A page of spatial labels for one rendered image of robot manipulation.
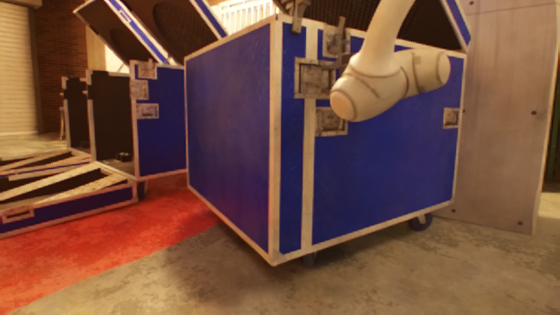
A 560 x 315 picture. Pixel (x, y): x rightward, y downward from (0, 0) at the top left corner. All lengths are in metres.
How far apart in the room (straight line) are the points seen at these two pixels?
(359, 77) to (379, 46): 0.07
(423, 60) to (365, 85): 0.17
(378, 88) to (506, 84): 1.45
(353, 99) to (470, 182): 1.53
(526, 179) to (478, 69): 0.65
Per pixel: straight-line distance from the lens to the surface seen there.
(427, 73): 0.71
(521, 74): 2.01
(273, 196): 0.93
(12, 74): 7.96
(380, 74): 0.60
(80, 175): 2.68
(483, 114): 2.00
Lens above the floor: 0.69
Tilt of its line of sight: 7 degrees down
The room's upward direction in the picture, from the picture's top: 1 degrees clockwise
